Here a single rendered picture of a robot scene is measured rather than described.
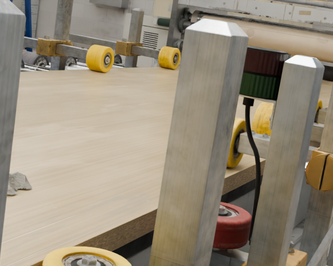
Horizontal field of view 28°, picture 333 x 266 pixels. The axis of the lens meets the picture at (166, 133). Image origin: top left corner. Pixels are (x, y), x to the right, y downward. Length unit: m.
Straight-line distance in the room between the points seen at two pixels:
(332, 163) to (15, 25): 0.71
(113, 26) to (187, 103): 10.42
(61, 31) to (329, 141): 1.37
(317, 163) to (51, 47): 1.33
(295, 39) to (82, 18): 8.30
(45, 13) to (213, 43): 11.20
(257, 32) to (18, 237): 2.58
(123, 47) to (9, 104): 2.27
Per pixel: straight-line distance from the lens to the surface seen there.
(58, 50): 2.14
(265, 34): 3.14
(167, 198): 0.48
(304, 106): 0.69
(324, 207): 0.97
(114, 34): 10.86
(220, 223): 0.77
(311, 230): 0.98
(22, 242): 0.65
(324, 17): 3.06
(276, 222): 0.72
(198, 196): 0.47
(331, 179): 0.93
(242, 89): 0.70
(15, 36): 0.26
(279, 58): 0.70
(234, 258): 0.80
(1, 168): 0.26
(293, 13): 3.10
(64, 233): 0.68
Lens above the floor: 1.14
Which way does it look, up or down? 11 degrees down
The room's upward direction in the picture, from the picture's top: 9 degrees clockwise
